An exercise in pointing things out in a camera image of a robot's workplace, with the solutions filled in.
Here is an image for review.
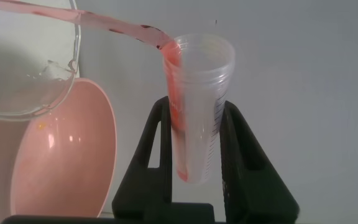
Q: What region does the clear glass beaker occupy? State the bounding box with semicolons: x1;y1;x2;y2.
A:
0;0;82;121

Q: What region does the pink bowl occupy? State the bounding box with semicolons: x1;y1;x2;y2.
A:
0;77;117;224

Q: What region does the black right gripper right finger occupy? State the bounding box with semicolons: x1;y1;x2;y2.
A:
219;100;301;224

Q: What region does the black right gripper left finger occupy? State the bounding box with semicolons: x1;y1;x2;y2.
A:
112;95;173;222

